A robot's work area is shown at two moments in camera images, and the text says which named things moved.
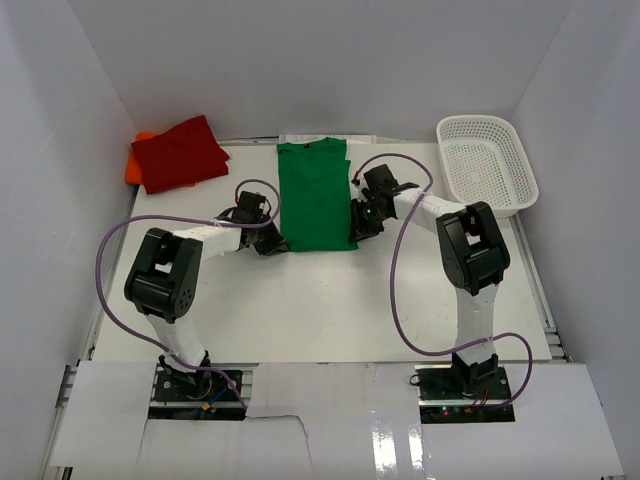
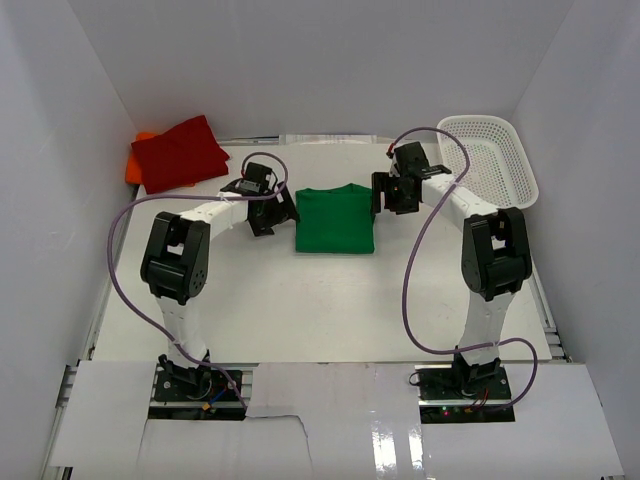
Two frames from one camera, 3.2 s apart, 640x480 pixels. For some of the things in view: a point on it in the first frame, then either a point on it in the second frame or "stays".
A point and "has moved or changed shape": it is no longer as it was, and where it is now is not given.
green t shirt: [315, 195] has moved or changed shape
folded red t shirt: [186, 153] stays
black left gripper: [270, 240] to [273, 214]
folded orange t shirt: [134, 173] stays
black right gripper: [361, 223] to [388, 193]
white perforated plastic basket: [483, 161] stays
